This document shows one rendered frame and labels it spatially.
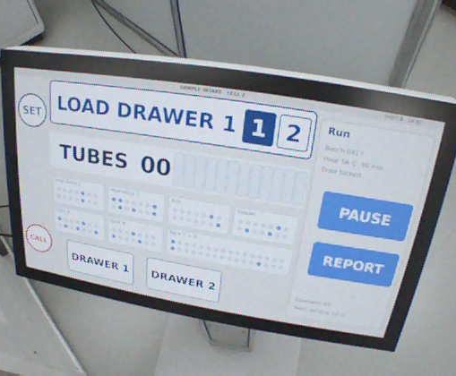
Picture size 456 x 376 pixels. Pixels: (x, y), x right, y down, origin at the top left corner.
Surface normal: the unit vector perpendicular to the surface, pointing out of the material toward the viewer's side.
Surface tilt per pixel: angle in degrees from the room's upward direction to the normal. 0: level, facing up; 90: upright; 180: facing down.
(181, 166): 50
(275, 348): 5
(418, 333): 0
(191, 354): 5
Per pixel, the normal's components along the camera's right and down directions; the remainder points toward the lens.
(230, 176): -0.18, 0.33
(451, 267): -0.04, -0.51
